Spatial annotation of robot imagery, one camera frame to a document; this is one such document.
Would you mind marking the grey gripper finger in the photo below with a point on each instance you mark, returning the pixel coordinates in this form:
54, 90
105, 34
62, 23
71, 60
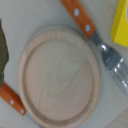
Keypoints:
4, 55

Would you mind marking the yellow butter box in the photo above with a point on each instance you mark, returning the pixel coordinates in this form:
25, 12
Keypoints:
119, 31

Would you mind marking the white woven placemat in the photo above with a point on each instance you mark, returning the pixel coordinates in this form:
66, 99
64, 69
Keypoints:
21, 19

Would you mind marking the round wooden plate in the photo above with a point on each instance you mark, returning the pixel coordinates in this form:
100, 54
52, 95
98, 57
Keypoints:
58, 78

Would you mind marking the wooden handled fork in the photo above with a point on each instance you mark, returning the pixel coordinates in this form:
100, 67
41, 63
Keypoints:
113, 61

